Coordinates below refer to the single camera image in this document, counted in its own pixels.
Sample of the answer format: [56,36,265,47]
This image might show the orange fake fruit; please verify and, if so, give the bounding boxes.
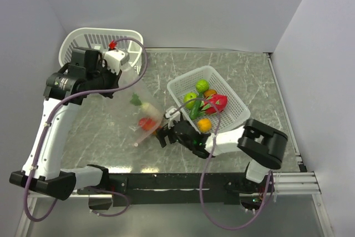
[197,118,212,133]

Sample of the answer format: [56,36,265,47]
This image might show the aluminium frame rail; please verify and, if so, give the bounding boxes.
[273,172,321,195]

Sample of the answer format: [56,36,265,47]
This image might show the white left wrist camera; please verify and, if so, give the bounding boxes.
[103,49,129,75]

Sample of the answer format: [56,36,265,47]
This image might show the red fake strawberry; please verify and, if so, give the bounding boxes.
[200,94,228,115]

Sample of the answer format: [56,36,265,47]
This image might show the white fake radish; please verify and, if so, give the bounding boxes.
[130,93,163,121]

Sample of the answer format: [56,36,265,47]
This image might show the red yellow fake mango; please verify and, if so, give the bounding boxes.
[138,117,161,135]

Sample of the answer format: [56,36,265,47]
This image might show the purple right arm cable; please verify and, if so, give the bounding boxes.
[169,98,273,231]

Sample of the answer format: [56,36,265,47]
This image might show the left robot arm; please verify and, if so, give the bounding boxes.
[9,47,129,200]

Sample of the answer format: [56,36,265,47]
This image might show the white perforated rectangular basket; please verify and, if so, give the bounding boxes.
[167,65,251,133]

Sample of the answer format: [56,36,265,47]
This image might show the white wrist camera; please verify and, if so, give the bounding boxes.
[164,107,181,122]
[103,49,129,75]

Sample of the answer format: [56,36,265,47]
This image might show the brown fake food piece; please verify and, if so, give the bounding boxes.
[204,89,217,98]

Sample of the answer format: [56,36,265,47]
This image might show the green fake apple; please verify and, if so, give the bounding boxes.
[184,92,197,110]

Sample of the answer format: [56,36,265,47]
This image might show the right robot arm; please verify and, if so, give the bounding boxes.
[156,119,288,192]

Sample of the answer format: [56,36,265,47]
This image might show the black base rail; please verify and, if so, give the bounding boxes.
[77,172,272,207]

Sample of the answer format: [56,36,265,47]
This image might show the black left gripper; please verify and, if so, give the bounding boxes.
[87,61,122,99]

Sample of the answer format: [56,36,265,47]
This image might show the clear zip top bag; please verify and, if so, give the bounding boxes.
[108,65,164,147]

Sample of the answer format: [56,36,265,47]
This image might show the green fake chili pepper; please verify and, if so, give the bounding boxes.
[189,98,201,120]

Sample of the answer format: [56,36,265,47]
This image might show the white slatted round basket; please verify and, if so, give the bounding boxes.
[58,27,143,73]

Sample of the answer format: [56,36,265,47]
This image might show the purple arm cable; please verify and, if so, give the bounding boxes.
[23,37,148,222]
[169,98,273,231]

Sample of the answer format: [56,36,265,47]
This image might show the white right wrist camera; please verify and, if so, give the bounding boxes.
[164,107,181,122]

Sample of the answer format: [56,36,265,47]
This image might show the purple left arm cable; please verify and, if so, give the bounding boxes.
[23,37,148,222]

